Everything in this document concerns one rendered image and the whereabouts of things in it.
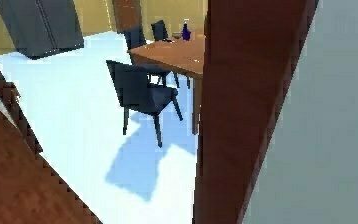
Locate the brown wooden dining table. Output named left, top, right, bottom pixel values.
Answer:
left=127, top=34, right=207, bottom=136

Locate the dark blue chair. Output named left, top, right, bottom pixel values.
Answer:
left=105, top=59, right=184, bottom=148
left=150, top=19, right=173, bottom=43
left=123, top=24, right=148, bottom=52

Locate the brown wooden room door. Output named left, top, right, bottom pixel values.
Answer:
left=112, top=0, right=143, bottom=34
left=0, top=48, right=103, bottom=224
left=191, top=0, right=320, bottom=224

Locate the blue bottle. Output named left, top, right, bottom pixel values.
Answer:
left=181, top=23, right=192, bottom=42

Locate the dark grey fridge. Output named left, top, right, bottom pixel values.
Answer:
left=0, top=0, right=85, bottom=61

